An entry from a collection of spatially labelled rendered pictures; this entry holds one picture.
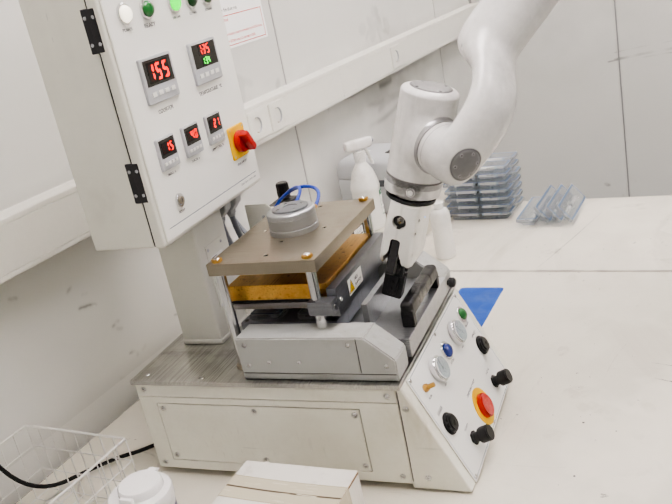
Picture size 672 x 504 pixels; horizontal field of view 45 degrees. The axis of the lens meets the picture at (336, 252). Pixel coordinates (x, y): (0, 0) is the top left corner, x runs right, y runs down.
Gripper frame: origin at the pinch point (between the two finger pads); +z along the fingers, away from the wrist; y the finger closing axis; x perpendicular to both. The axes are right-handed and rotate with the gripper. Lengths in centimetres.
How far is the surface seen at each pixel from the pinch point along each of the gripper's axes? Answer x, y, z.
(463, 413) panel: -15.6, -6.7, 14.6
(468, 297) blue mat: -6, 50, 25
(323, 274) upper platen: 9.5, -7.0, -1.9
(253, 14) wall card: 66, 82, -18
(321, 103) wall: 50, 98, 5
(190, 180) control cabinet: 33.3, -6.1, -10.7
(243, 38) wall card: 65, 75, -14
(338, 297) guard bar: 5.5, -11.0, -1.2
